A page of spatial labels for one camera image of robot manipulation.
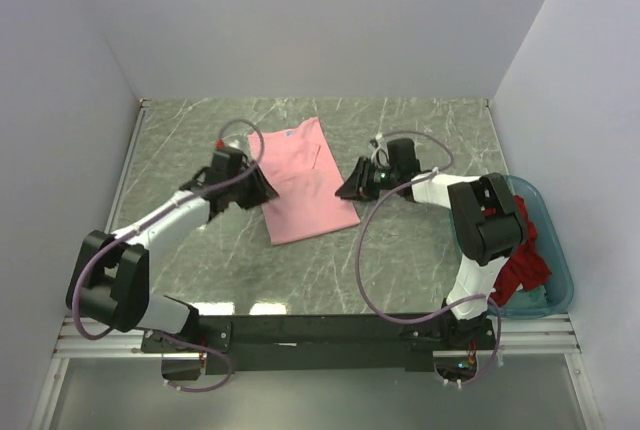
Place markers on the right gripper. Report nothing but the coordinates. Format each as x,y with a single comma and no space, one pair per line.
364,182

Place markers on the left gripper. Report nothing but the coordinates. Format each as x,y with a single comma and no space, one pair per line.
248,187

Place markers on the pink t shirt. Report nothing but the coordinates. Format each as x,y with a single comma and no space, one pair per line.
299,165

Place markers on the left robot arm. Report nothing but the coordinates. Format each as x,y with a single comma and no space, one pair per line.
110,287

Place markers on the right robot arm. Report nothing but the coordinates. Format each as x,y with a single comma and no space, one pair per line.
418,186

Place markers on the black base beam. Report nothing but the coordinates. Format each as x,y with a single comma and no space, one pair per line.
245,343

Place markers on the red t shirt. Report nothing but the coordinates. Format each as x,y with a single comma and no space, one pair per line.
525,270

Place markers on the blue plastic basket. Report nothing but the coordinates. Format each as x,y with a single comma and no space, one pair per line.
510,252

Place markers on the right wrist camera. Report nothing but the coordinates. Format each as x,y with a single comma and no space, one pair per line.
379,154

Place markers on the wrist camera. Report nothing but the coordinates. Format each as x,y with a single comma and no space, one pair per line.
379,154
231,143

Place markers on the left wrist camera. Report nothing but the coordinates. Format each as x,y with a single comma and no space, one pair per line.
231,143

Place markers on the aluminium rail frame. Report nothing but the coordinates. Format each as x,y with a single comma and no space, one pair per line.
229,266

